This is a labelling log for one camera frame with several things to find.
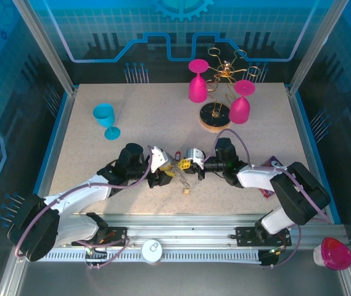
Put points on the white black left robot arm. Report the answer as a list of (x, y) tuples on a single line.
[(79, 192)]

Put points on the red key tag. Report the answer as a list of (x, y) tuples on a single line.
[(177, 154)]

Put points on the cyan plastic goblet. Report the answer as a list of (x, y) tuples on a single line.
[(104, 115)]

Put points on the pink plastic goblet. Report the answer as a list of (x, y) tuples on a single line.
[(239, 111), (197, 91)]

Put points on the white cup with pink lid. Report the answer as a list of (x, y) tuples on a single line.
[(335, 254)]

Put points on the metal keyring plate with rings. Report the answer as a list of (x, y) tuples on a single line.
[(179, 177)]

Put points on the purple snack packet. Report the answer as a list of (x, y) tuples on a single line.
[(272, 161)]

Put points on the aluminium frame post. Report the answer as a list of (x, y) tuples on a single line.
[(317, 46), (50, 52)]

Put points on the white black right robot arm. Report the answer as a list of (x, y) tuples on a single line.
[(261, 179)]

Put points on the aluminium table side rail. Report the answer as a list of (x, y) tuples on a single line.
[(304, 138), (61, 138)]

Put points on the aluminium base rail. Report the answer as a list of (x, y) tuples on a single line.
[(178, 229)]

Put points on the silver tin can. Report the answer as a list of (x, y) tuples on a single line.
[(152, 250)]

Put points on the small tan key tag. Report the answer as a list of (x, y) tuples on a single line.
[(187, 191)]

